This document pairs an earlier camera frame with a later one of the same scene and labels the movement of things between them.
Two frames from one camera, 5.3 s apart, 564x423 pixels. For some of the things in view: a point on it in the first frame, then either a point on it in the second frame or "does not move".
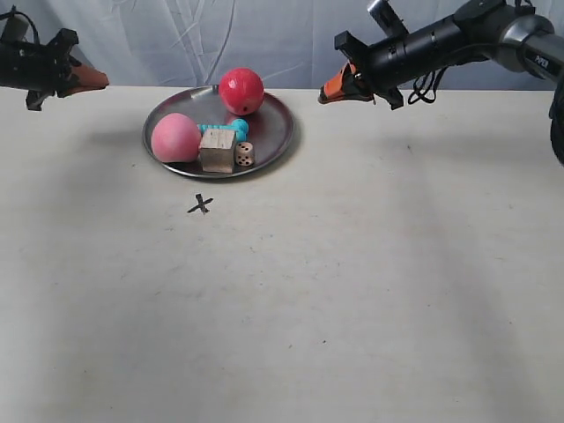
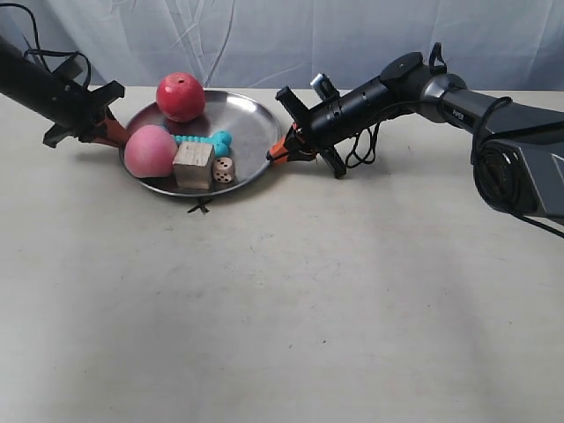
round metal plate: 270,129 to 252,122
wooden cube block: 217,150 to 194,166
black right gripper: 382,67 to 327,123
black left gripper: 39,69 to 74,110
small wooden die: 244,153 to 223,170
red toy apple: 241,91 to 181,97
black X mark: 201,204 does not move
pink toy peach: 176,137 to 150,151
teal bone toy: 239,126 to 220,141
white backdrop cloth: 291,44 does not move
